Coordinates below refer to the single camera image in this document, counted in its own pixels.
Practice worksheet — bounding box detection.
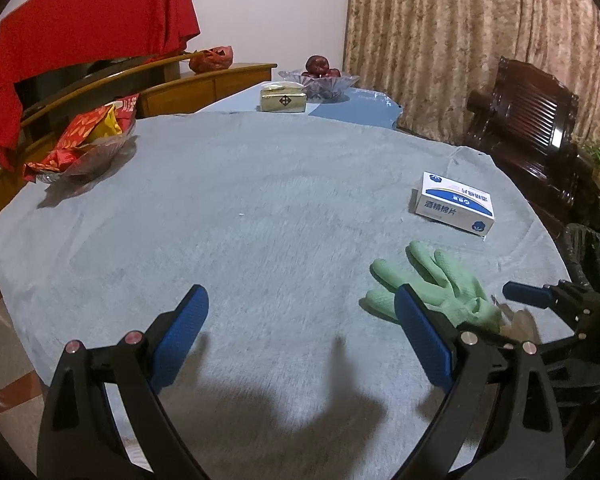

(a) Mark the plain red snack packet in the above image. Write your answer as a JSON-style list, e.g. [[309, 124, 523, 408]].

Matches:
[[107, 92, 141, 122]]

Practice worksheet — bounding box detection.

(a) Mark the glass fruit bowl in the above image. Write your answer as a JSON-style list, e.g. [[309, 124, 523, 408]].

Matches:
[[278, 70, 361, 104]]

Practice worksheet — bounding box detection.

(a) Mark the red cloth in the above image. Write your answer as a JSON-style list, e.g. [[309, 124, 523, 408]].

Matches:
[[0, 0, 201, 171]]

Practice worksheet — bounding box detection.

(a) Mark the beige patterned curtain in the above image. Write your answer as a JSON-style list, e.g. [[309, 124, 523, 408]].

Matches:
[[342, 0, 600, 161]]

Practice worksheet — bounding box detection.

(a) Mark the red bag with handles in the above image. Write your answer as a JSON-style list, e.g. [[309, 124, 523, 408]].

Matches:
[[188, 46, 235, 75]]

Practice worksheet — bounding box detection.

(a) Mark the black trash bin bag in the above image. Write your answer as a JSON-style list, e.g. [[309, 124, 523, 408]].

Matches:
[[562, 222, 600, 302]]

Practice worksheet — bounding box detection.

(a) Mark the yellow snack packet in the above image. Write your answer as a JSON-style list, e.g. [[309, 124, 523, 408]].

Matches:
[[87, 103, 124, 144]]

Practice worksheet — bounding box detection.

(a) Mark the red patterned snack packet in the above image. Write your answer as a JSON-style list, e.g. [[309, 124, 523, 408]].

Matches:
[[22, 111, 109, 183]]

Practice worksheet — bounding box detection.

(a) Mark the dark wooden armchair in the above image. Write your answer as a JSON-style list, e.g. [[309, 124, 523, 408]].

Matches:
[[465, 56, 600, 227]]

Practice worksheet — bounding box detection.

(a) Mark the glass snack bowl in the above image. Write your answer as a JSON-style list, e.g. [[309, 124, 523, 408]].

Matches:
[[27, 122, 137, 187]]

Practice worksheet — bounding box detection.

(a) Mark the clear plastic wrapper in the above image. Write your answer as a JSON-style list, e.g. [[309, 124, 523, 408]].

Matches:
[[495, 301, 540, 343]]

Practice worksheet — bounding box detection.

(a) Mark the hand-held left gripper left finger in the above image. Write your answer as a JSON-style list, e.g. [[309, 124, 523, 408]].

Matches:
[[36, 284, 211, 480]]

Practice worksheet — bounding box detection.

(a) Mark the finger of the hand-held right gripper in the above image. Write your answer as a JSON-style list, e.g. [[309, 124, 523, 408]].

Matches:
[[502, 280, 600, 328], [537, 331, 593, 361]]

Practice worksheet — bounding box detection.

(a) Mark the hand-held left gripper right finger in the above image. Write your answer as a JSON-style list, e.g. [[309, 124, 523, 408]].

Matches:
[[394, 283, 567, 480]]

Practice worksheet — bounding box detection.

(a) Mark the gold tissue box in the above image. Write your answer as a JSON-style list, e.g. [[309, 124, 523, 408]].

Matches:
[[258, 83, 309, 114]]

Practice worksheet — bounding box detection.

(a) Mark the grey tablecloth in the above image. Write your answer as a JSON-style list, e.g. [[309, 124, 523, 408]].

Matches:
[[0, 110, 574, 467]]

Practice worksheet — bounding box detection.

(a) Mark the white and blue box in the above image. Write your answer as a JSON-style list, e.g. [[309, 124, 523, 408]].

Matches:
[[412, 171, 498, 239]]

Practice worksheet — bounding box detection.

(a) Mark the black television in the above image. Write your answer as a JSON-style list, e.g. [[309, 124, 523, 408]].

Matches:
[[14, 52, 162, 114]]

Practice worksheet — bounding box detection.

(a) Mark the blue table cover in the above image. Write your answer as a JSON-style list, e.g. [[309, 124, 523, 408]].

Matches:
[[195, 86, 404, 134]]

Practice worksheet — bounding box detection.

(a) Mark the green rubber glove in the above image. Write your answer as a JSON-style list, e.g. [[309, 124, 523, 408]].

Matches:
[[364, 240, 504, 334]]

